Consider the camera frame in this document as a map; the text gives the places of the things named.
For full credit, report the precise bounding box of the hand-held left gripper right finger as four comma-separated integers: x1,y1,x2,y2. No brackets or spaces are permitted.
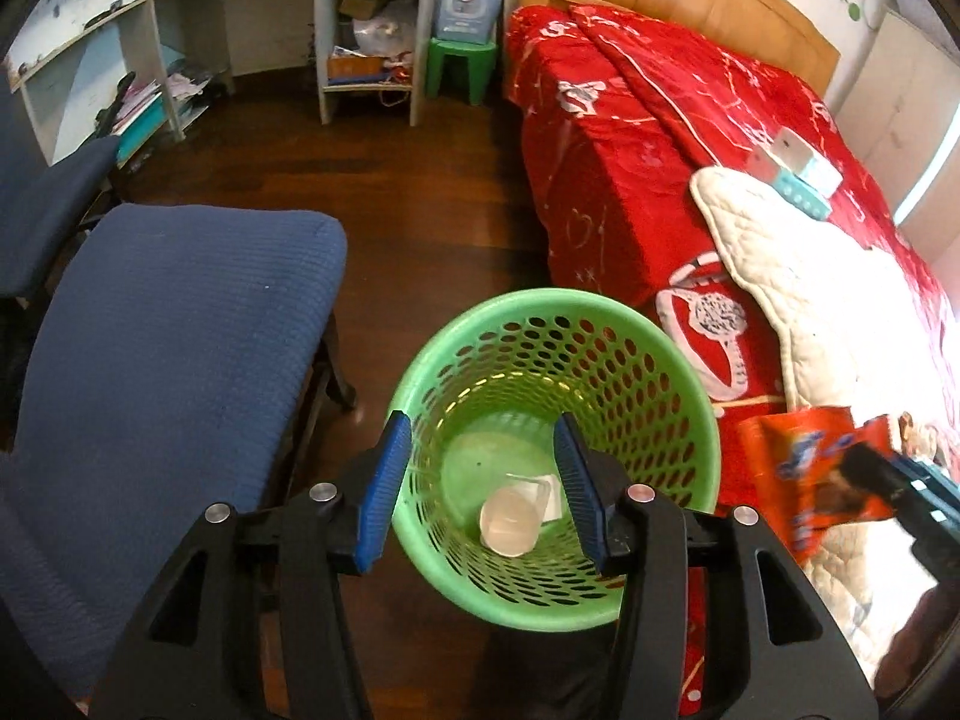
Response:
553,412,878,720

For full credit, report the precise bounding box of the clear plastic cup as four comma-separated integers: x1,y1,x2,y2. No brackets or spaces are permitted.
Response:
478,474,556,557

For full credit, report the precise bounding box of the bed with red quilt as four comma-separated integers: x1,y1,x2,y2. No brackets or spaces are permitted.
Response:
502,4,960,720

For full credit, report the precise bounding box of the white tissue pack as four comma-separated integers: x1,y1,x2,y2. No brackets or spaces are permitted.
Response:
771,127,845,200

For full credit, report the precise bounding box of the green perforated plastic basket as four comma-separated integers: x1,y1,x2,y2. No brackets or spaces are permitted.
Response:
388,287,722,632

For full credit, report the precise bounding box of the clear plastic bag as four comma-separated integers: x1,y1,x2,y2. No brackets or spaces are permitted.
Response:
352,1,418,62

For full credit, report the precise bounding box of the pile of books and folders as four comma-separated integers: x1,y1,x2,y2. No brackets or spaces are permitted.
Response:
96,71,230,160

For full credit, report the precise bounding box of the white paper scrap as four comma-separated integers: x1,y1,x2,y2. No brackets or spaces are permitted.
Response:
536,474,575,523

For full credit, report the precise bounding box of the white wardrobe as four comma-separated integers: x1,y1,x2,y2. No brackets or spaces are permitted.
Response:
832,7,960,226

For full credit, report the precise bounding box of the teal tissue pack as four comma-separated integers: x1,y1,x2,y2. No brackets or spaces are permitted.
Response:
748,150,833,221

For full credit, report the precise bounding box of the blue paper bag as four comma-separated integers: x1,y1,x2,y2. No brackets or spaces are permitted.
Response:
433,0,506,46

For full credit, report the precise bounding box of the blue fabric office chair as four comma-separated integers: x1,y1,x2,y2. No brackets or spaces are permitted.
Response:
0,101,358,700

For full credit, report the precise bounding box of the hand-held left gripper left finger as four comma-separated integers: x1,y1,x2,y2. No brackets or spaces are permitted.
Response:
88,411,413,720

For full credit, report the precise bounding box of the person's right forearm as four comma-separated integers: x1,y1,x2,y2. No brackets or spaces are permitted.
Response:
874,585,957,700

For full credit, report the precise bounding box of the orange snack packet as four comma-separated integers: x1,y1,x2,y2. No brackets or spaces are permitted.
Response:
737,405,912,565

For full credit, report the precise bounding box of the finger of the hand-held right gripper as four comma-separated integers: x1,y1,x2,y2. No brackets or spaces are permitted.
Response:
840,444,960,530

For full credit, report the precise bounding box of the white quilted blanket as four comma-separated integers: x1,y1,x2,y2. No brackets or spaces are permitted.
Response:
690,165,947,680

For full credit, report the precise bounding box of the white desk with shelves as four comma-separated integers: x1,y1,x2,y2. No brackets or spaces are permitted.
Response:
4,0,451,166

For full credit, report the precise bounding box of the green plastic stool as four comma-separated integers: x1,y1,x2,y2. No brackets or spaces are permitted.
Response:
425,37,500,108

